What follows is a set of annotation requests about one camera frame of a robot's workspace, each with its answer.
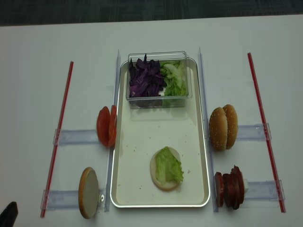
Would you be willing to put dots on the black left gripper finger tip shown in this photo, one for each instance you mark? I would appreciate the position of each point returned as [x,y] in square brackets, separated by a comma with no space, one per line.
[9,215]

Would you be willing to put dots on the green lettuce leaf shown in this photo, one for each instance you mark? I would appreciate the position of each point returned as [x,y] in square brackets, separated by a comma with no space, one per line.
[168,168]

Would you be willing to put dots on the outer tomato slice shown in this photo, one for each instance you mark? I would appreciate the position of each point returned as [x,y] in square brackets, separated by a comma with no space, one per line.
[103,126]

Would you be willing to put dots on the tomato slice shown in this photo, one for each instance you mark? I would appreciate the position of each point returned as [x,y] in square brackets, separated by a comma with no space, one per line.
[112,126]
[103,126]

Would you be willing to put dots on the inner tomato slice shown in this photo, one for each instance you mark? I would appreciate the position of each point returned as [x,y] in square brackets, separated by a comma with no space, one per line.
[112,126]

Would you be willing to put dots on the red meat slice front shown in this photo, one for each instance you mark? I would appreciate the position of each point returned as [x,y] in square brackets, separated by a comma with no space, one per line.
[219,183]

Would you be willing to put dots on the green lettuce pile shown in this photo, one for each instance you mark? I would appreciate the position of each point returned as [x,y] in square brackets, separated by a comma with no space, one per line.
[173,73]

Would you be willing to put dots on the upright bun slice left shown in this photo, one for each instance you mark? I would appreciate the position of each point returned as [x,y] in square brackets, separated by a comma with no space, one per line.
[88,193]

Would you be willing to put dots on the left red rod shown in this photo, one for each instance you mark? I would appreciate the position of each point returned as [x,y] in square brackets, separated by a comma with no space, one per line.
[59,126]

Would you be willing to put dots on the red rod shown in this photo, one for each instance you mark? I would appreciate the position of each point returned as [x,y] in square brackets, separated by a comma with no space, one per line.
[269,145]
[59,126]

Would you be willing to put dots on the cream metal tray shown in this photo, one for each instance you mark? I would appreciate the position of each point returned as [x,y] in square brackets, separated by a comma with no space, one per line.
[143,132]

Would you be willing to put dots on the bottom bun slice on tray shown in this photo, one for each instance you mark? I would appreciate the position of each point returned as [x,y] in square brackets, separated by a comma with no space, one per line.
[166,186]

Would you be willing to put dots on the purple cabbage pieces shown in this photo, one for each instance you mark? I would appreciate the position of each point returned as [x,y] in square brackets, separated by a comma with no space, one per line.
[146,80]

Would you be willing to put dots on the clear plastic salad box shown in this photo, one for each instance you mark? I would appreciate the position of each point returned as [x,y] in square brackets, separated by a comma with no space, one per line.
[162,100]

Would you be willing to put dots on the dark bacon patty stack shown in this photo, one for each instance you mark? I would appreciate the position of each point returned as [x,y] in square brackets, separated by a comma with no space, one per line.
[233,188]

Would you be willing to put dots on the sesame bun top front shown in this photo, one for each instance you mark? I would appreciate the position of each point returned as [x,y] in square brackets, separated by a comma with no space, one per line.
[218,128]

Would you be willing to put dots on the sesame bun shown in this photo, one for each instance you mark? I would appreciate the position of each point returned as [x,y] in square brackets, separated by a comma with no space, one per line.
[218,128]
[232,125]

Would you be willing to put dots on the white pusher block right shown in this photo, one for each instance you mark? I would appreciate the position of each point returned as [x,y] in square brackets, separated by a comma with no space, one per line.
[246,185]

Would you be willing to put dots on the sesame bun top rear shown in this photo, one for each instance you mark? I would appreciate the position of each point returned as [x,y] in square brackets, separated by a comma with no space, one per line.
[232,125]

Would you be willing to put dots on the right red rod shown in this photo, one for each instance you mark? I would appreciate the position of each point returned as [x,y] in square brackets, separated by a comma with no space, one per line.
[269,145]

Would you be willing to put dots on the clear rail under bun slice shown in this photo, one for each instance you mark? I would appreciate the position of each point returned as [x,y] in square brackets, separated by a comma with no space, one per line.
[55,199]

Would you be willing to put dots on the clear rail under tomato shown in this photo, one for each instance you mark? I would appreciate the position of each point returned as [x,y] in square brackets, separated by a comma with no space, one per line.
[69,137]

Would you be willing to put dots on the left long clear rail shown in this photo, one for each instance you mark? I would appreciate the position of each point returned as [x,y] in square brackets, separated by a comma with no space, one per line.
[111,151]

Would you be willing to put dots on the long clear rail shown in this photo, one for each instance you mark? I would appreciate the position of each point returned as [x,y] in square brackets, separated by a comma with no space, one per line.
[206,131]
[111,151]

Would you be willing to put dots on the right long clear rail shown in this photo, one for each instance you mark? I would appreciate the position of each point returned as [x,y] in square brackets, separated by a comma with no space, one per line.
[206,131]

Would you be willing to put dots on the clear rail under meat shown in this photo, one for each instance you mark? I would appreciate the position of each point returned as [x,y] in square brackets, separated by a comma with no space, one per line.
[266,194]

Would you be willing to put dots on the clear rail under sesame buns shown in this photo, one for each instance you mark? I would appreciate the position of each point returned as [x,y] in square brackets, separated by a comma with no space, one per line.
[254,132]

